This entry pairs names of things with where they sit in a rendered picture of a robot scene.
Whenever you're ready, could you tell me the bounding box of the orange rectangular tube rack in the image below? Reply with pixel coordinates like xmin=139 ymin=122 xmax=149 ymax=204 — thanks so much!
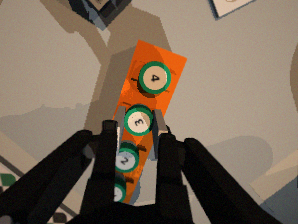
xmin=112 ymin=40 xmax=187 ymax=204

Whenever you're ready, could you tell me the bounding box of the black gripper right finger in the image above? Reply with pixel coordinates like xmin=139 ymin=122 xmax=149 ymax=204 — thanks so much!
xmin=152 ymin=109 xmax=282 ymax=224

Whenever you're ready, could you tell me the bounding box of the white button panel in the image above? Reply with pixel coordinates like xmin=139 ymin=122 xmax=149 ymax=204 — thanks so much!
xmin=89 ymin=0 xmax=123 ymax=18

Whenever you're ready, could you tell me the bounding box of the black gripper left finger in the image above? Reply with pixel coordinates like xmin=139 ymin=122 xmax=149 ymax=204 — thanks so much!
xmin=0 ymin=106 xmax=126 ymax=224

